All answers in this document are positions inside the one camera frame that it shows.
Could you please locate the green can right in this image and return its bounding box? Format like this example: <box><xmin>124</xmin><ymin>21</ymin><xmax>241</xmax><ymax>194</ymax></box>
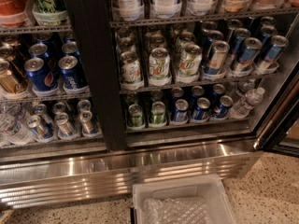
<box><xmin>149</xmin><ymin>102</ymin><xmax>166</xmax><ymax>127</ymax></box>

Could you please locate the right 7up can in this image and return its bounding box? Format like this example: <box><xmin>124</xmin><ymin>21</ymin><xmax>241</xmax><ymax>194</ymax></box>
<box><xmin>176</xmin><ymin>44</ymin><xmax>202</xmax><ymax>83</ymax></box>

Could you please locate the middle 7up can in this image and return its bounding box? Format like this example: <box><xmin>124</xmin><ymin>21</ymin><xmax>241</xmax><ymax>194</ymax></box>
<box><xmin>149</xmin><ymin>48</ymin><xmax>171</xmax><ymax>86</ymax></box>

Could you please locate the white plastic bin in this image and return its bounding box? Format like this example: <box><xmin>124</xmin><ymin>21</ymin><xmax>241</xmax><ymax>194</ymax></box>
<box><xmin>133</xmin><ymin>175</ymin><xmax>236</xmax><ymax>224</ymax></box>

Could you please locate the clear water bottle left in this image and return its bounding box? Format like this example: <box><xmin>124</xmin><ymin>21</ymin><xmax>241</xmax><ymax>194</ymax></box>
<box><xmin>0</xmin><ymin>114</ymin><xmax>34</xmax><ymax>145</ymax></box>

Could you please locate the pepsi can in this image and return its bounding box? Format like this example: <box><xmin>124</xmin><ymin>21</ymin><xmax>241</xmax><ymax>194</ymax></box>
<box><xmin>59</xmin><ymin>56</ymin><xmax>88</xmax><ymax>94</ymax></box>
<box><xmin>24</xmin><ymin>58</ymin><xmax>58</xmax><ymax>97</ymax></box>

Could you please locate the red coke can left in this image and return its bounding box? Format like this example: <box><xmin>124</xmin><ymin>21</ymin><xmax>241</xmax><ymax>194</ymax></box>
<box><xmin>0</xmin><ymin>0</ymin><xmax>27</xmax><ymax>27</ymax></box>

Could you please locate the silver can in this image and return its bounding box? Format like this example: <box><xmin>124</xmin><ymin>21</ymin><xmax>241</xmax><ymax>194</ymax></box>
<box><xmin>78</xmin><ymin>110</ymin><xmax>101</xmax><ymax>137</ymax></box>
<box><xmin>54</xmin><ymin>113</ymin><xmax>78</xmax><ymax>140</ymax></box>
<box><xmin>26</xmin><ymin>115</ymin><xmax>55</xmax><ymax>143</ymax></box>

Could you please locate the bubble wrap sheet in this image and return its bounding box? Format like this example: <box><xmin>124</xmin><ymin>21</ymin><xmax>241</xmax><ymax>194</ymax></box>
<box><xmin>144</xmin><ymin>197</ymin><xmax>210</xmax><ymax>224</ymax></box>

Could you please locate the gold brown can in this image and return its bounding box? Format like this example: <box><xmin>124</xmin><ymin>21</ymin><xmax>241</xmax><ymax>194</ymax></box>
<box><xmin>0</xmin><ymin>61</ymin><xmax>28</xmax><ymax>100</ymax></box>

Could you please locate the clear water bottle right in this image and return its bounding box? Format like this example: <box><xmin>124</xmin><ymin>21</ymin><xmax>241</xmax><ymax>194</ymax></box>
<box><xmin>230</xmin><ymin>87</ymin><xmax>265</xmax><ymax>119</ymax></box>

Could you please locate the left 7up can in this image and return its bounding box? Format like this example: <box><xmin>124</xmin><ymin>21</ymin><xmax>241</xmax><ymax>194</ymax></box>
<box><xmin>120</xmin><ymin>51</ymin><xmax>144</xmax><ymax>90</ymax></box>

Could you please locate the black fridge door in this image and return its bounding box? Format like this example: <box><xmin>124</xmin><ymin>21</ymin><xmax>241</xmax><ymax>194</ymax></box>
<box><xmin>254</xmin><ymin>66</ymin><xmax>299</xmax><ymax>158</ymax></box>

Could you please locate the green lacroix can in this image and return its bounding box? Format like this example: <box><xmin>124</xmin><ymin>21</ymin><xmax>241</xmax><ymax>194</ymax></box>
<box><xmin>33</xmin><ymin>0</ymin><xmax>67</xmax><ymax>26</ymax></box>

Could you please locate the front right pepsi can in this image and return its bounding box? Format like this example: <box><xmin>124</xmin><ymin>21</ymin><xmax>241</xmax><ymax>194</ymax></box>
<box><xmin>59</xmin><ymin>56</ymin><xmax>88</xmax><ymax>94</ymax></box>

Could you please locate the blue can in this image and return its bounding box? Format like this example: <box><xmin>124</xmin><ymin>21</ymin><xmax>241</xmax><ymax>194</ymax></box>
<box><xmin>192</xmin><ymin>97</ymin><xmax>210</xmax><ymax>121</ymax></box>
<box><xmin>170</xmin><ymin>99</ymin><xmax>189</xmax><ymax>123</ymax></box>
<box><xmin>211</xmin><ymin>95</ymin><xmax>233</xmax><ymax>119</ymax></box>

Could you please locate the clear water bottle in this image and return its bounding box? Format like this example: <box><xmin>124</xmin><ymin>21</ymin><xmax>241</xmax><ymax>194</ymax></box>
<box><xmin>230</xmin><ymin>87</ymin><xmax>265</xmax><ymax>119</ymax></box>
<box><xmin>0</xmin><ymin>114</ymin><xmax>34</xmax><ymax>145</ymax></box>

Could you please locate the green can left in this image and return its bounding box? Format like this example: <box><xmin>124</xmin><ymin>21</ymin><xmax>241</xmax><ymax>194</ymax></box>
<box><xmin>128</xmin><ymin>104</ymin><xmax>145</xmax><ymax>129</ymax></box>

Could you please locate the stainless fridge base grille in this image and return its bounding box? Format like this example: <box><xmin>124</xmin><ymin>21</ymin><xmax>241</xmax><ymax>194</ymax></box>
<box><xmin>0</xmin><ymin>139</ymin><xmax>262</xmax><ymax>210</ymax></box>

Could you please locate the white bottle left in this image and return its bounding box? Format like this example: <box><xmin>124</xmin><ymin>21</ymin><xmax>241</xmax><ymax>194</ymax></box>
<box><xmin>115</xmin><ymin>0</ymin><xmax>142</xmax><ymax>21</ymax></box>

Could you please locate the white bottle middle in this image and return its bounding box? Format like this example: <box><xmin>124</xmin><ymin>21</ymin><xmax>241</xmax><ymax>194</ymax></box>
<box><xmin>150</xmin><ymin>0</ymin><xmax>181</xmax><ymax>19</ymax></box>

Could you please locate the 7up can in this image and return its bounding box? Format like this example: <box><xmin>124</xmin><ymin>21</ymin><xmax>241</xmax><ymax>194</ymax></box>
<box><xmin>149</xmin><ymin>48</ymin><xmax>171</xmax><ymax>86</ymax></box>
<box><xmin>176</xmin><ymin>44</ymin><xmax>202</xmax><ymax>83</ymax></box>
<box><xmin>120</xmin><ymin>51</ymin><xmax>144</xmax><ymax>90</ymax></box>

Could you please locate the black fridge centre post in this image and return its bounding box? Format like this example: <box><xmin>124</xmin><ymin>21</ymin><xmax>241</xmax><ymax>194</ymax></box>
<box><xmin>64</xmin><ymin>0</ymin><xmax>126</xmax><ymax>151</ymax></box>

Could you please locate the red bull can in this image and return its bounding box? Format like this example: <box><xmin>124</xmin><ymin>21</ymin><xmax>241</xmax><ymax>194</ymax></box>
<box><xmin>202</xmin><ymin>40</ymin><xmax>230</xmax><ymax>80</ymax></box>
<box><xmin>232</xmin><ymin>37</ymin><xmax>262</xmax><ymax>73</ymax></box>
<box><xmin>256</xmin><ymin>35</ymin><xmax>289</xmax><ymax>74</ymax></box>

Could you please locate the front left pepsi can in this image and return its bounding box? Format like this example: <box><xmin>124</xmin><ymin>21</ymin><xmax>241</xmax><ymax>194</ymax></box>
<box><xmin>24</xmin><ymin>58</ymin><xmax>58</xmax><ymax>97</ymax></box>

